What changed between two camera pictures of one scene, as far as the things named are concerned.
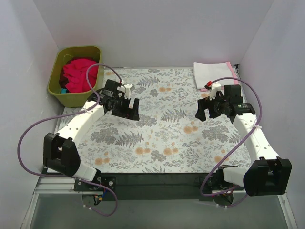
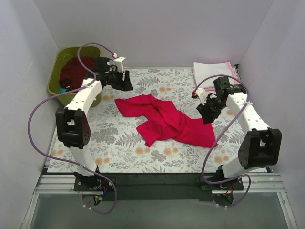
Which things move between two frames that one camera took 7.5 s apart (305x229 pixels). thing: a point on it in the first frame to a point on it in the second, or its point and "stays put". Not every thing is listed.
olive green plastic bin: x=84 y=99 stays put
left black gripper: x=127 y=109 to x=122 y=79
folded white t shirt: x=204 y=73 stays put
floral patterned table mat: x=167 y=138 stays put
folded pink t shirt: x=235 y=82 stays put
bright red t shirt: x=75 y=77 to x=161 y=125
